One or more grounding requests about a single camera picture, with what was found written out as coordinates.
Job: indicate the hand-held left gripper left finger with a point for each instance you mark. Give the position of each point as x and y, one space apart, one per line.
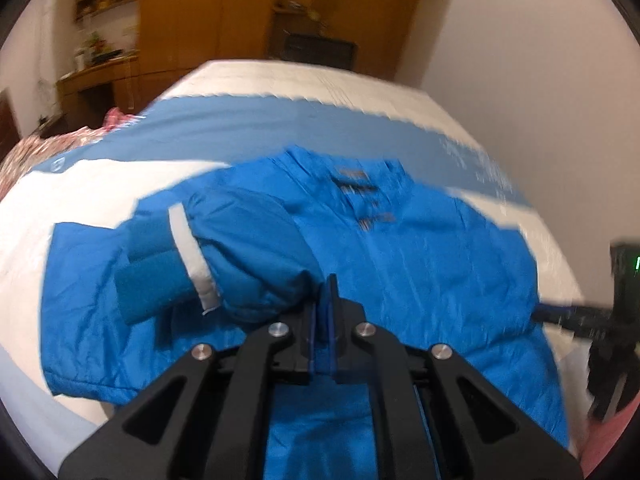
312 336

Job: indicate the wooden wardrobe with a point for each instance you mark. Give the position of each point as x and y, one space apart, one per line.
210 10

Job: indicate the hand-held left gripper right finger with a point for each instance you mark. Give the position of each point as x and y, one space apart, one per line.
330 321

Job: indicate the blue padded jacket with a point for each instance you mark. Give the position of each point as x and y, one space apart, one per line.
425 260

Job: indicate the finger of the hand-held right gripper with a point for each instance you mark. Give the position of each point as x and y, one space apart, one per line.
552 314

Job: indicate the black monitor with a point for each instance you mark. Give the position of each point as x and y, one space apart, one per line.
320 51

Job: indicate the pink floral quilt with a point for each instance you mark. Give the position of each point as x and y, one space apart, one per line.
45 151

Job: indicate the blue and white bed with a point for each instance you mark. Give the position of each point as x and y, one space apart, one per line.
250 120

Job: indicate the wooden desk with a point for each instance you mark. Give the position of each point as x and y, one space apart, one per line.
92 85

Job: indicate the person's right hand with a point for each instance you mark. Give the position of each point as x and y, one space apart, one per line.
607 375

